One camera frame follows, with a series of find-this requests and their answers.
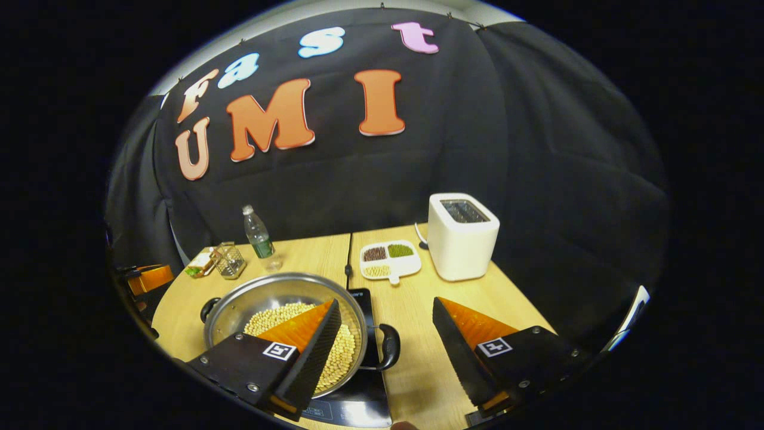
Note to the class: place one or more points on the clear plastic water bottle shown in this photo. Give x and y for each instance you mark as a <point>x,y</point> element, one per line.
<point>259,239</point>

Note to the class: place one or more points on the sandwich on white plate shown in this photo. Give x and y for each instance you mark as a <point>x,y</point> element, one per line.
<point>200,266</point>

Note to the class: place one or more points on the black backdrop cloth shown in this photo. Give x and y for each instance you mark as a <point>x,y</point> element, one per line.
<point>537,179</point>

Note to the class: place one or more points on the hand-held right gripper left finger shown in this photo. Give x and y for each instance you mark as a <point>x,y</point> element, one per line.
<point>316,358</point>

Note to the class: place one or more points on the black induction cooktop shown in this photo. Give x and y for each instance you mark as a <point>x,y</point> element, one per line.
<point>364,406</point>

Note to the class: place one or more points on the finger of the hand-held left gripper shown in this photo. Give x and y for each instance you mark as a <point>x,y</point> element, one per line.
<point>152,279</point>

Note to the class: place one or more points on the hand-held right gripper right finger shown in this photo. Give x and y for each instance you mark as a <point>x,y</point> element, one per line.
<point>459,355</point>

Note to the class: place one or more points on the white divided dish of beans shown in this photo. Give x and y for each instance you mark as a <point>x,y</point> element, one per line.
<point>391,263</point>

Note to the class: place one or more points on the white panel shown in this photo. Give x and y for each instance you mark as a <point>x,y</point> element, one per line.
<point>635,304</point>

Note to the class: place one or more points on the white toaster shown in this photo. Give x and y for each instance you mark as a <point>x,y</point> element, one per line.
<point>462,251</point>

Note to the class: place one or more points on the pile of soybeans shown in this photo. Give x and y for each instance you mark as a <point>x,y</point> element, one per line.
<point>268,322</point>

